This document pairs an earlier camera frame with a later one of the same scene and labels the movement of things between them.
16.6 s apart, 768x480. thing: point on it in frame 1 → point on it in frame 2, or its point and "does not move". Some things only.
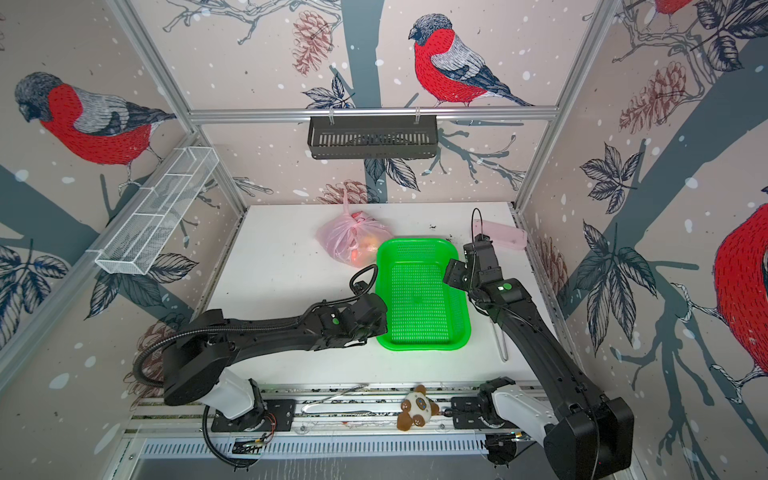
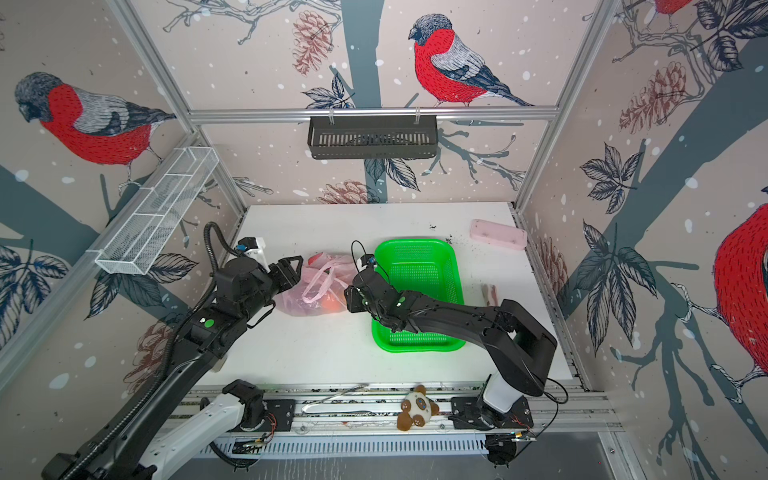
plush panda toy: (417, 408) does not move
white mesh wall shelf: (135, 246) does not move
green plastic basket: (424, 312) does not move
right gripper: (454, 271) → (354, 298)
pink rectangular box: (502, 235) does not move
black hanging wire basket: (373, 137) does not move
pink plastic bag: (352, 238) → (321, 287)
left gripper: (383, 326) → (291, 275)
